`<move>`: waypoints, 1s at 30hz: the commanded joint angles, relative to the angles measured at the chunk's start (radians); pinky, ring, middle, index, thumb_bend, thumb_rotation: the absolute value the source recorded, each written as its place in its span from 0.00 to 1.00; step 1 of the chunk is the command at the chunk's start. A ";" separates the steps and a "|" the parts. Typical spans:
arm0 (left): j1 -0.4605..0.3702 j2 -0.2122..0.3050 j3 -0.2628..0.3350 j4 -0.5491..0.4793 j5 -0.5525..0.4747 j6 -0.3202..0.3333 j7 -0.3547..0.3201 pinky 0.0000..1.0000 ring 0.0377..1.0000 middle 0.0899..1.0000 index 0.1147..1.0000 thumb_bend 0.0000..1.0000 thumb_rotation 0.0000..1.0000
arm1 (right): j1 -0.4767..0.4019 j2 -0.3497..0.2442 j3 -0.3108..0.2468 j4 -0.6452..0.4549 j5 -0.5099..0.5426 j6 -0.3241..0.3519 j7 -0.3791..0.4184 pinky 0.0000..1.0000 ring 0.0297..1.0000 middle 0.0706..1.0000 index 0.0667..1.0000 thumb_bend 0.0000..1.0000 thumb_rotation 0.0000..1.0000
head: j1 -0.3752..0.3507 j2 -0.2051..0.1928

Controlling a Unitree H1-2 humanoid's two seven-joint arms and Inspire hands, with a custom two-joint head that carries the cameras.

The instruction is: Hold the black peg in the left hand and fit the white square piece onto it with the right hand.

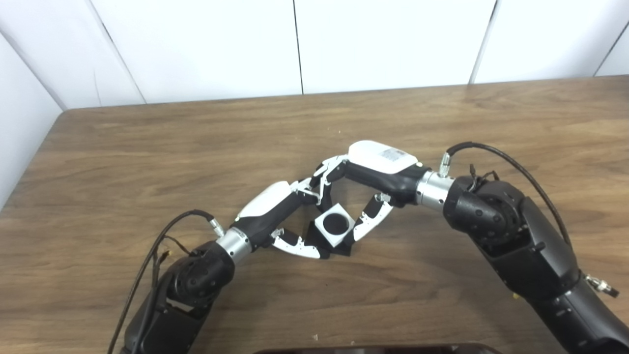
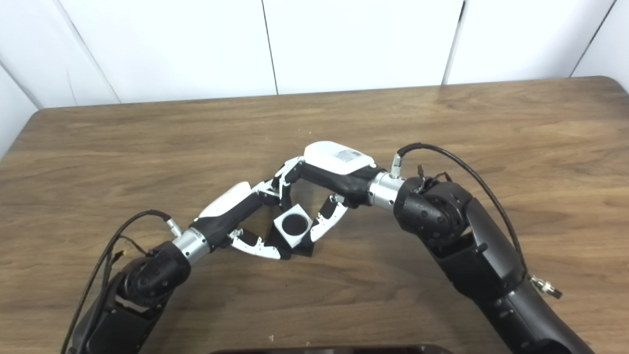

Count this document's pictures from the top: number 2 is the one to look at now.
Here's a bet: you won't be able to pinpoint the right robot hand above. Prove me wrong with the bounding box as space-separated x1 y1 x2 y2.
269 141 389 243

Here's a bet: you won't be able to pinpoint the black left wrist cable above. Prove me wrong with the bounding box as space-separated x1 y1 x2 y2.
60 209 182 354

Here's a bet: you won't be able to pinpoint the thin left wrist wires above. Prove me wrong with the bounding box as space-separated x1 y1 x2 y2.
101 236 148 276

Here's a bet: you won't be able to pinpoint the thin right wrist wires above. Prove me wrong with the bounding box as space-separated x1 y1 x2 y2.
415 165 453 190

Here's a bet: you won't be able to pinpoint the thin wrist wires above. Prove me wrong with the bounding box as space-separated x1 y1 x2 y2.
415 165 453 190
101 236 148 276

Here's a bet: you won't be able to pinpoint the white square piece with hole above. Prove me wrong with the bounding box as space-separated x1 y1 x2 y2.
273 206 313 248

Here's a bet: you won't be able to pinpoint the black peg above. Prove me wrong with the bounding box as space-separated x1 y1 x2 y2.
264 213 316 259

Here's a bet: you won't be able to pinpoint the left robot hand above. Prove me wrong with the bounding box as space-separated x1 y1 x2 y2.
194 181 283 260

